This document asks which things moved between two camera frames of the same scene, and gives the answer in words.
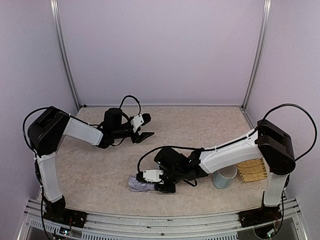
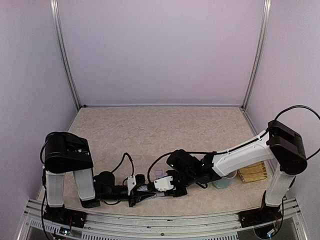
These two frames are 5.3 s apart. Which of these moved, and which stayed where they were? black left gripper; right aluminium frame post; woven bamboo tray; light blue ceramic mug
Moved: black left gripper
Stayed: woven bamboo tray; light blue ceramic mug; right aluminium frame post
